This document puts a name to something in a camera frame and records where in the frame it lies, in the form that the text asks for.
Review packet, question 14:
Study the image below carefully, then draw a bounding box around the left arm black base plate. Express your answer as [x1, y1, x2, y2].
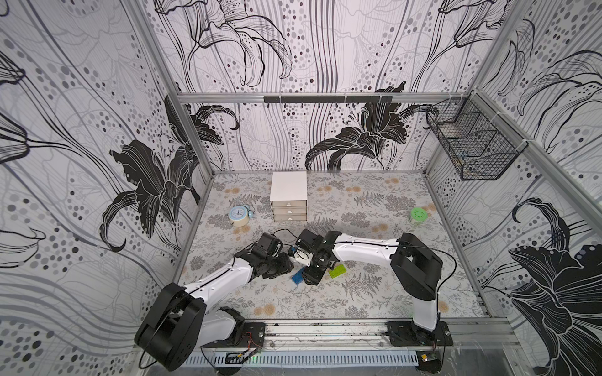
[203, 322, 266, 349]

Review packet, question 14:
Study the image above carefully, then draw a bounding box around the small blue alarm clock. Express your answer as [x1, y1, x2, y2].
[228, 205, 254, 228]

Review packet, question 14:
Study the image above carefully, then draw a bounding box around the black wire basket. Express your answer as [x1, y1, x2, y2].
[426, 93, 528, 181]

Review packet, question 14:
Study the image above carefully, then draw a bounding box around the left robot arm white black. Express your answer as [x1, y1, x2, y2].
[134, 251, 293, 371]

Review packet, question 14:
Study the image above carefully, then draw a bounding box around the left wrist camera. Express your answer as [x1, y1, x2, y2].
[252, 233, 282, 259]

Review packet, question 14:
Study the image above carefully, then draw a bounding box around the green lego brick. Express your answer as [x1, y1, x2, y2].
[328, 264, 347, 279]

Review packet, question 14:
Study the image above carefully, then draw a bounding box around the white drawer cabinet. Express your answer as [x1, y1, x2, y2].
[270, 171, 308, 222]

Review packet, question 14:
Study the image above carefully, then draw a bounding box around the white slotted cable duct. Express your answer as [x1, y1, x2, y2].
[183, 350, 421, 368]

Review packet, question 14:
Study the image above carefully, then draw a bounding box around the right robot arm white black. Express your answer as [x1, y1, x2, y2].
[296, 230, 443, 333]

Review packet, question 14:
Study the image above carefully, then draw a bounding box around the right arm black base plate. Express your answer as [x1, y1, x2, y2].
[385, 321, 454, 349]

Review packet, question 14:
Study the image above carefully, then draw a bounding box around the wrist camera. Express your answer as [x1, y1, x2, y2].
[252, 233, 282, 259]
[287, 229, 324, 266]

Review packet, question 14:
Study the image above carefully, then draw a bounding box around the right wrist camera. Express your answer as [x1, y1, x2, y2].
[287, 229, 324, 266]

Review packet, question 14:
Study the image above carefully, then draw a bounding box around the blue lego brick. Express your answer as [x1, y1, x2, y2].
[291, 268, 305, 286]

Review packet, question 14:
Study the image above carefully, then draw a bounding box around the aluminium front rail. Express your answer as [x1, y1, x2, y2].
[245, 317, 520, 351]

